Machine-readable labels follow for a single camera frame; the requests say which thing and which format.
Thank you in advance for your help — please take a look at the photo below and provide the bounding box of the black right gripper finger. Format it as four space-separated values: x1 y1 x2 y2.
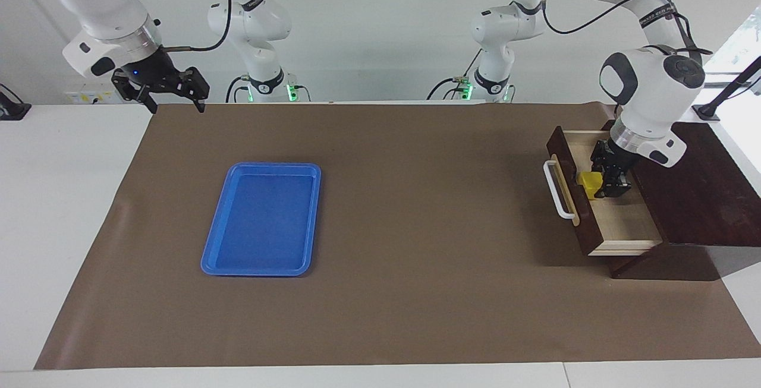
183 67 211 113
112 72 159 115

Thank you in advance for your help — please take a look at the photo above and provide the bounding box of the yellow cube block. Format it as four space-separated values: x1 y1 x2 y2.
577 171 602 200

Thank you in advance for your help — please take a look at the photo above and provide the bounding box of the wooden drawer with white handle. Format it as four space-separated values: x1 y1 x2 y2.
543 125 663 257

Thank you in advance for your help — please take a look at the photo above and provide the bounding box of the dark wooden drawer cabinet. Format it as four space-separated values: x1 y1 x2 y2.
600 119 761 282

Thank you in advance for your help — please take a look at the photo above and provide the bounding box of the black table clamp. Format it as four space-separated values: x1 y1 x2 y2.
0 83 32 121

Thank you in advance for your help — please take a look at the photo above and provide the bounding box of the blue plastic tray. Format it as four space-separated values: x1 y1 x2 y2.
200 162 322 277

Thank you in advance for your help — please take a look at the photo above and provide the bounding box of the bright window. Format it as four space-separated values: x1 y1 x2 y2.
669 8 761 106

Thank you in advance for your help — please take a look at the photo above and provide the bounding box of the brown table mat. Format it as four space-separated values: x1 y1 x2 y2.
34 101 761 371

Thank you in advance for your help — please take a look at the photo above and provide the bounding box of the white wall socket box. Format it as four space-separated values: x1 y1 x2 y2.
64 88 122 105

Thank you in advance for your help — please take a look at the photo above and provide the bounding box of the black camera stand pole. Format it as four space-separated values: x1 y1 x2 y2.
693 55 761 121

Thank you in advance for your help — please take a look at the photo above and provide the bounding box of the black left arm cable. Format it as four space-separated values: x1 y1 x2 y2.
538 0 714 57

